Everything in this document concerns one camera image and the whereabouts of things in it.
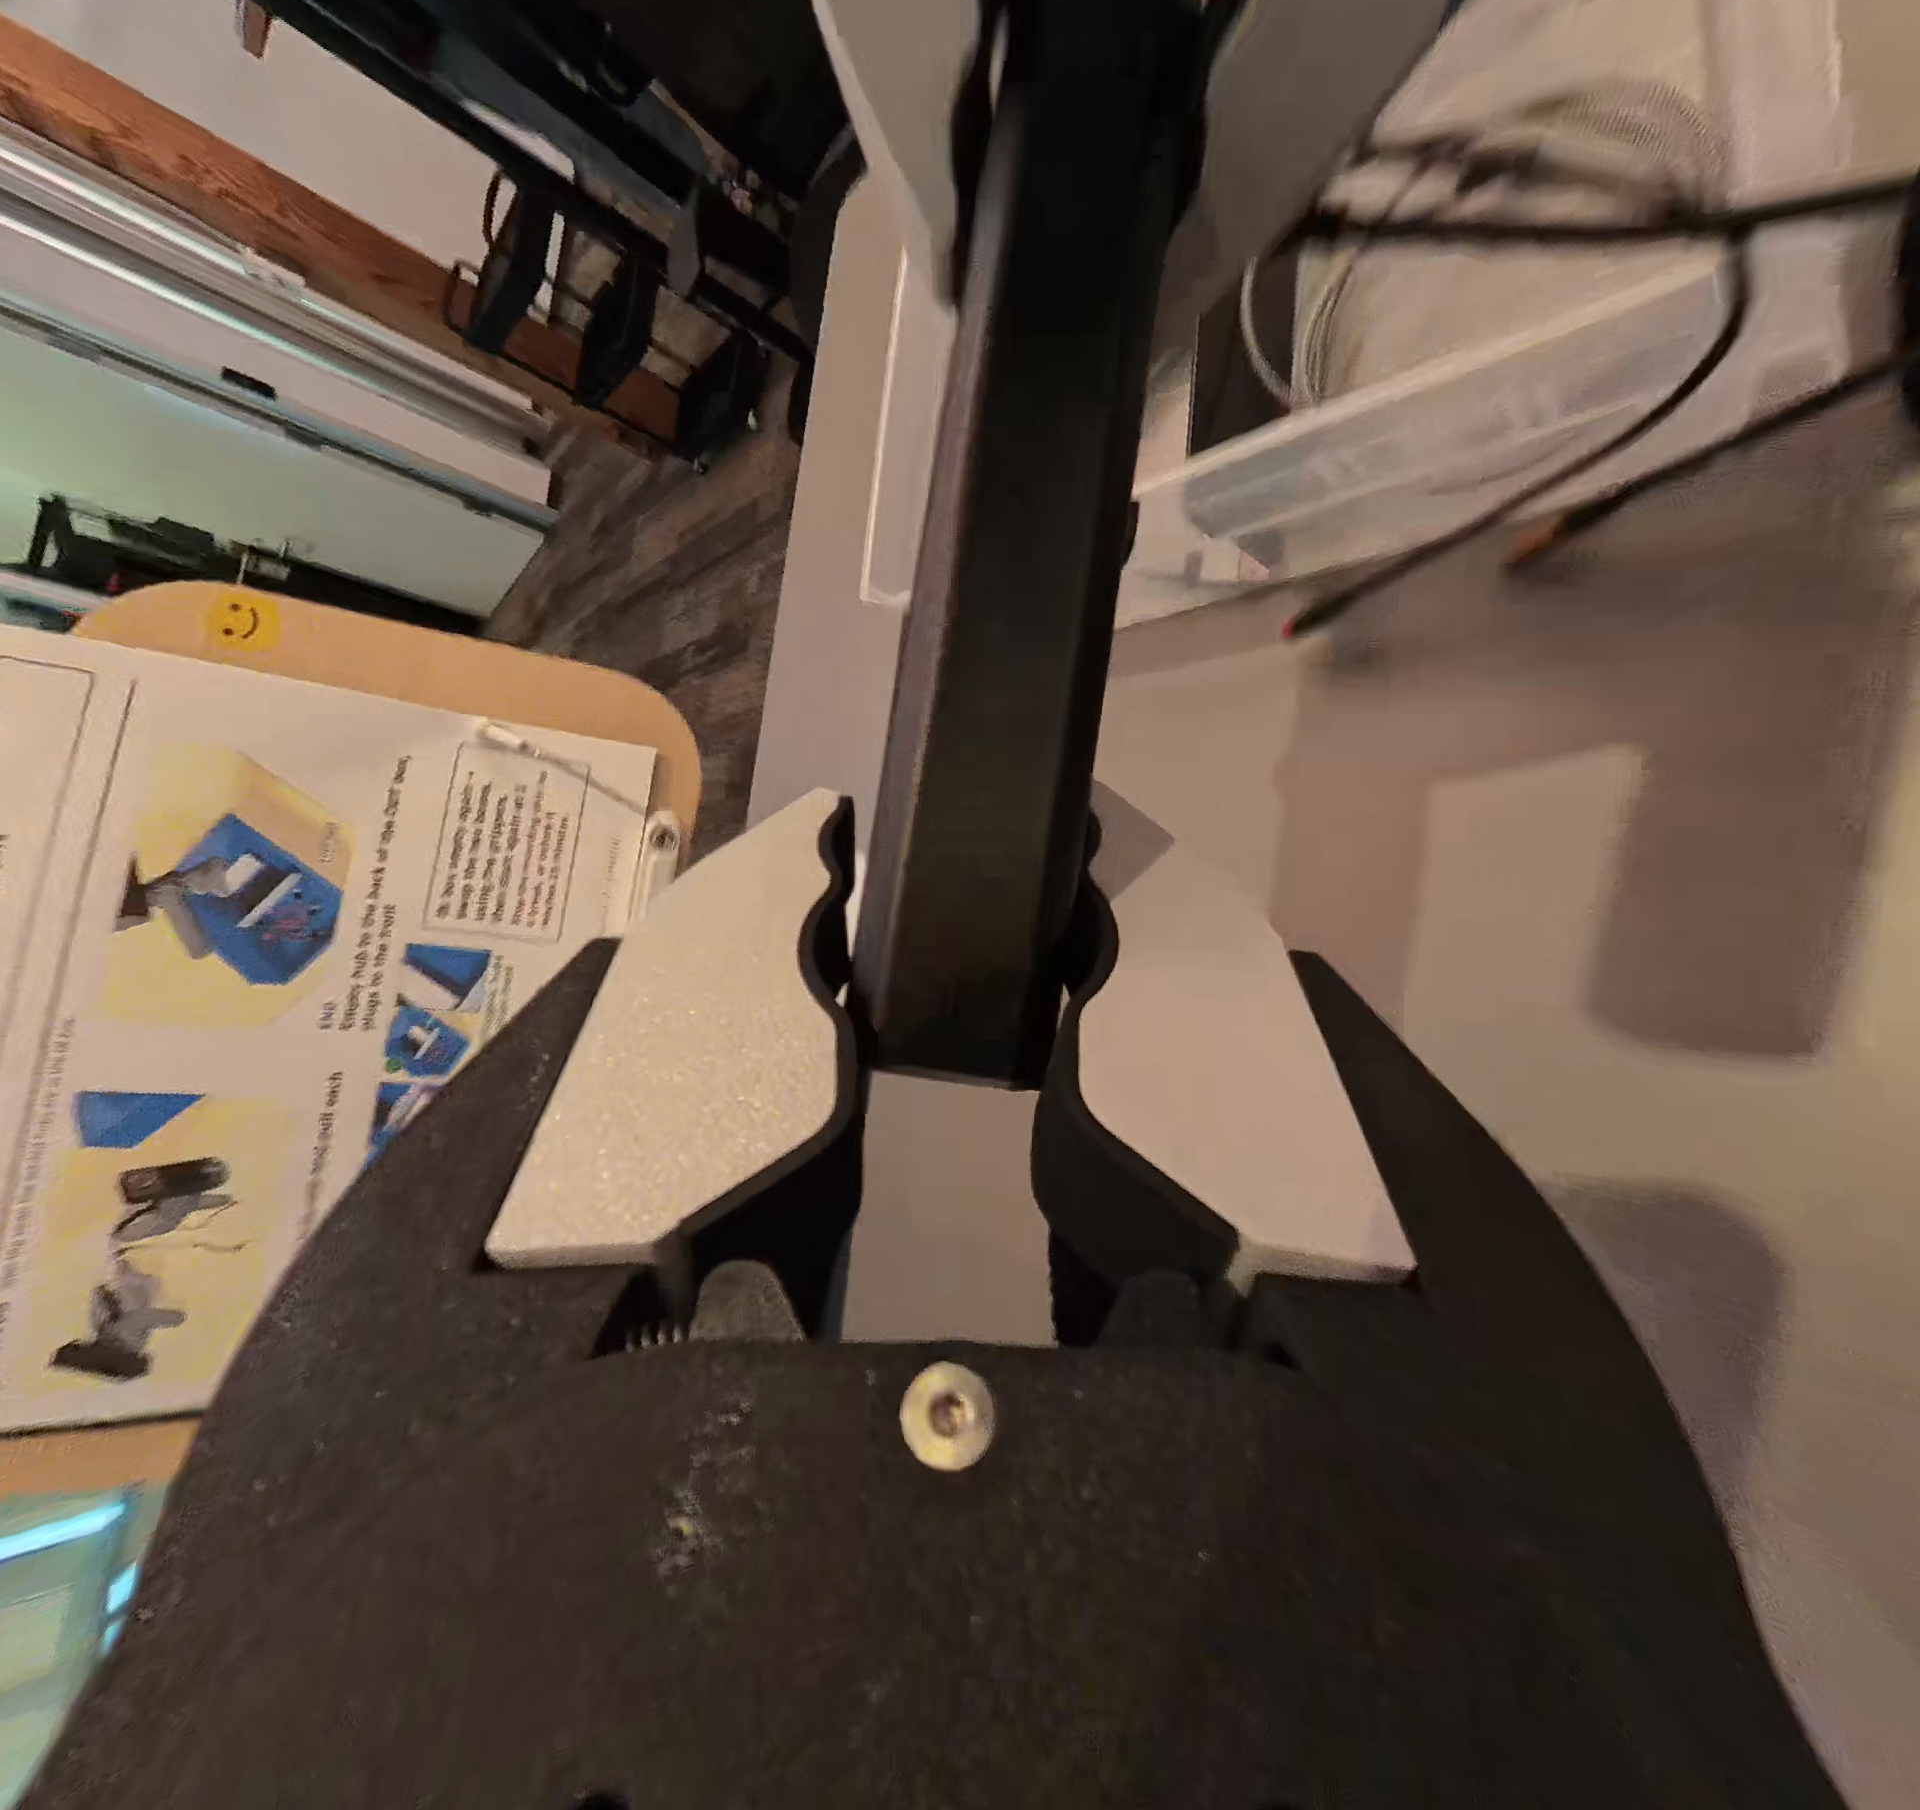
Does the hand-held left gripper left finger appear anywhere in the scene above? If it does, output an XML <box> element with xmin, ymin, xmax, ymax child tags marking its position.
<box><xmin>480</xmin><ymin>787</ymin><xmax>864</xmax><ymax>1275</ymax></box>

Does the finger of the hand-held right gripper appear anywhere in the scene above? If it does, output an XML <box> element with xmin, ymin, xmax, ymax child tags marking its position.
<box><xmin>1189</xmin><ymin>0</ymin><xmax>1489</xmax><ymax>296</ymax></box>
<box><xmin>780</xmin><ymin>0</ymin><xmax>999</xmax><ymax>304</ymax></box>

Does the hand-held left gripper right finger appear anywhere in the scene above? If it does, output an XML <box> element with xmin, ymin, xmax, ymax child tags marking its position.
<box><xmin>1028</xmin><ymin>781</ymin><xmax>1418</xmax><ymax>1282</ymax></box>

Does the clear plastic bin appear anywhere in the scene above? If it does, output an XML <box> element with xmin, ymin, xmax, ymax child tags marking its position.
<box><xmin>862</xmin><ymin>0</ymin><xmax>1920</xmax><ymax>629</ymax></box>

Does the thin black cable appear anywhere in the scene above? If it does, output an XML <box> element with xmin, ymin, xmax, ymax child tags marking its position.
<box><xmin>1284</xmin><ymin>129</ymin><xmax>1759</xmax><ymax>640</ymax></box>

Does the black multiport usb hub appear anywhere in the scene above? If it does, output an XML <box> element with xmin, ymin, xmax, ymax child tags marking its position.
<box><xmin>852</xmin><ymin>0</ymin><xmax>1219</xmax><ymax>1092</ymax></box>

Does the black cable orange plug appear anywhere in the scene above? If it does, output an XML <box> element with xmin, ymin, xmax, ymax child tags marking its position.
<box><xmin>1503</xmin><ymin>161</ymin><xmax>1920</xmax><ymax>571</ymax></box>

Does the black utility cart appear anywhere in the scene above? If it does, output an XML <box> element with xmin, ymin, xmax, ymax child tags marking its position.
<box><xmin>446</xmin><ymin>167</ymin><xmax>769</xmax><ymax>470</ymax></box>

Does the illustrated instruction poster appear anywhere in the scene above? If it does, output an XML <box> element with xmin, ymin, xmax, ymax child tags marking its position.
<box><xmin>0</xmin><ymin>625</ymin><xmax>665</xmax><ymax>1436</ymax></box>

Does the instruction poster on board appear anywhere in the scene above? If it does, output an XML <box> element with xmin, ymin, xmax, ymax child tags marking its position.
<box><xmin>0</xmin><ymin>581</ymin><xmax>704</xmax><ymax>1499</ymax></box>

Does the wooden support post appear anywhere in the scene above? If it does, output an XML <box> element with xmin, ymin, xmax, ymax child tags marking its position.
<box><xmin>0</xmin><ymin>16</ymin><xmax>662</xmax><ymax>447</ymax></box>

